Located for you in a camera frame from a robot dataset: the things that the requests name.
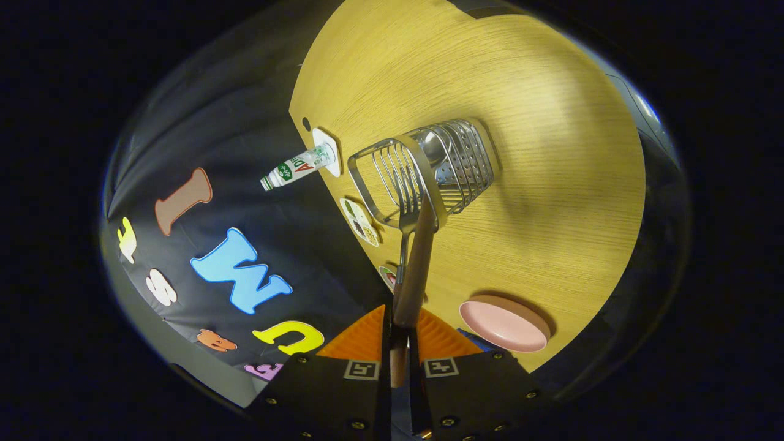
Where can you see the white coaster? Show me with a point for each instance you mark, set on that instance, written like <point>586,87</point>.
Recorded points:
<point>324,138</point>

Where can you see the grey food plate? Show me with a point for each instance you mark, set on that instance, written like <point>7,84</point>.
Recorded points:
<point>387,278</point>

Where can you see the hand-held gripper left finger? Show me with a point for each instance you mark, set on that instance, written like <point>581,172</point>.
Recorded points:
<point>331,398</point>

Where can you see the pink plate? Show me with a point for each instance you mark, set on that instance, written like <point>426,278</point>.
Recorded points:
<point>502,324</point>

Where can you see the blue towel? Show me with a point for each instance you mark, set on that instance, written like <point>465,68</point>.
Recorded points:
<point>471,339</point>

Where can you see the white drink bottle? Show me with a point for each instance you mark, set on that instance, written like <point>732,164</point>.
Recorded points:
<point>294,168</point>

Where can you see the white divided bean tray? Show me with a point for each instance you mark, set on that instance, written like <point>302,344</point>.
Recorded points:
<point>358,220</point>

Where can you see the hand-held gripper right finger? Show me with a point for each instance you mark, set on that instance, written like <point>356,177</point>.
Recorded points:
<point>471,398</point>

